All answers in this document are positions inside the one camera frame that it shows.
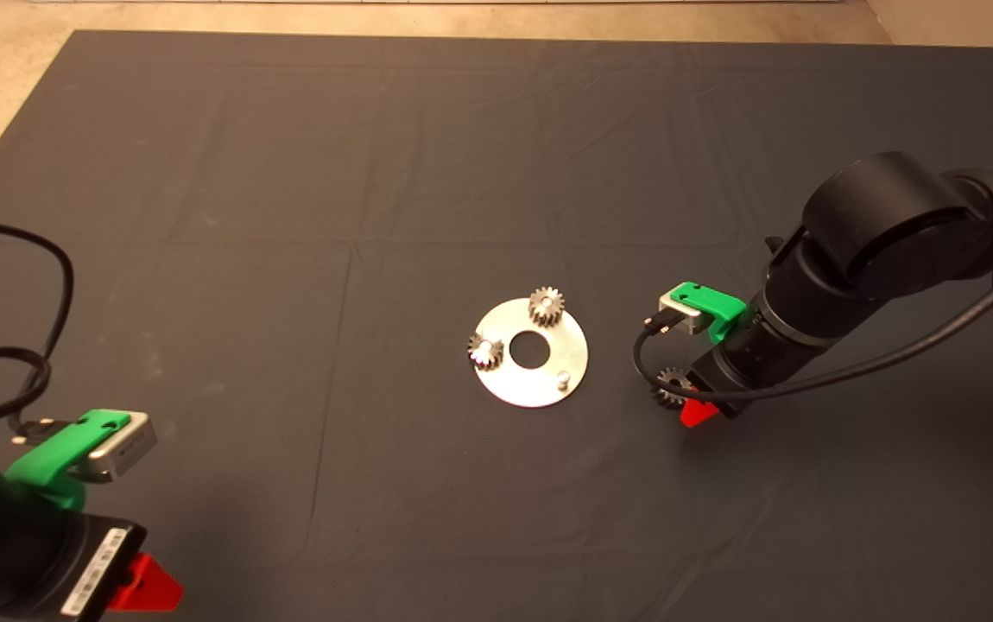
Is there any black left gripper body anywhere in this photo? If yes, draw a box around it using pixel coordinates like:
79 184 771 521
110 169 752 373
0 514 149 620

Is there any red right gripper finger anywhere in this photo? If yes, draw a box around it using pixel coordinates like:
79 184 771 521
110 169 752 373
680 389 722 429

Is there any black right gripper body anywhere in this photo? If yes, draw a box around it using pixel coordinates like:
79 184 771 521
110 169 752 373
690 333 797 418

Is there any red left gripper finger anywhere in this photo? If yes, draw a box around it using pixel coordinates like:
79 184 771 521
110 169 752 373
108 553 185 612

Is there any small steel planetary gear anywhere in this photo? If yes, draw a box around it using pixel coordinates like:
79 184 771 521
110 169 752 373
650 366 693 409
528 287 566 327
466 333 504 371

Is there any round metal carrier plate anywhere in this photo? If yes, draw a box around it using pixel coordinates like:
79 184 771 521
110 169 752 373
472 297 590 408

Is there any dark grey table cloth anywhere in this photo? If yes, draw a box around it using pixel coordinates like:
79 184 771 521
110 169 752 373
0 30 993 622

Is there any green right camera mount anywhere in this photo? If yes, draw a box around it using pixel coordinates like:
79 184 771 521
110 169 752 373
669 282 748 344

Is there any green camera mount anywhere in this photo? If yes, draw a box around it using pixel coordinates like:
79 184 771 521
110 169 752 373
669 282 748 344
4 409 133 511

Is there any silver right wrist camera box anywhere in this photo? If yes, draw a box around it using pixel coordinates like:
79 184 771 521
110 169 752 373
658 292 709 336

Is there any green left camera mount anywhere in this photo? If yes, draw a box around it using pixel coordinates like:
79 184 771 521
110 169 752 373
4 409 133 511

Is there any thin black left camera cable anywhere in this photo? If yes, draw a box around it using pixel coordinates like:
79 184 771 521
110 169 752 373
0 221 76 446

